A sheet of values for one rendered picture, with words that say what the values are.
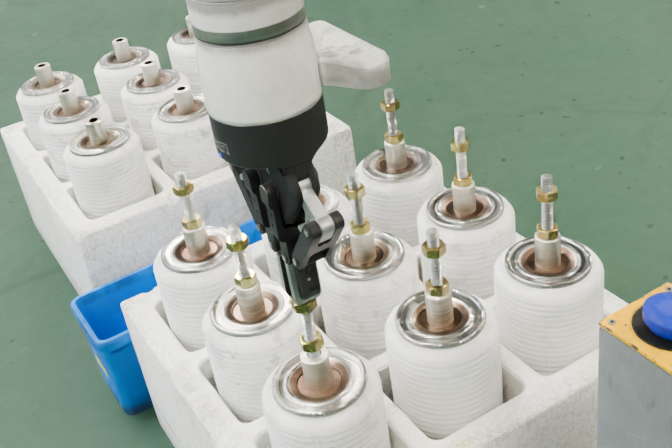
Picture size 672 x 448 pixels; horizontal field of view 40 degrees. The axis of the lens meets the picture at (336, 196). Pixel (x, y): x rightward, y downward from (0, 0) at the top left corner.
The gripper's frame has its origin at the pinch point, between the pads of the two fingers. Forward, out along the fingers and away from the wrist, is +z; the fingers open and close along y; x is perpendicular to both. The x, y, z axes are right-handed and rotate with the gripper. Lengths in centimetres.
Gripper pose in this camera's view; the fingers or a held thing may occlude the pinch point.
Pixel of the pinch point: (299, 273)
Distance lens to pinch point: 66.3
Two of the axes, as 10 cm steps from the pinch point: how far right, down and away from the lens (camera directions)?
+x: 8.5, -3.7, 3.7
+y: 5.1, 3.9, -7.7
